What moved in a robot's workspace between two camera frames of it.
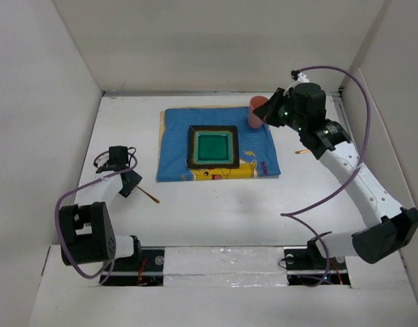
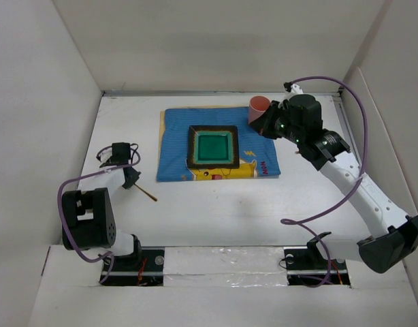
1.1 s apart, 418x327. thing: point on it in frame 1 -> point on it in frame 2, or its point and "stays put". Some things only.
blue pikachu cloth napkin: [258, 158] stays put
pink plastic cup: [254, 120] stays put
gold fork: [154, 199] stays put
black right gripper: [267, 110] -> [263, 125]
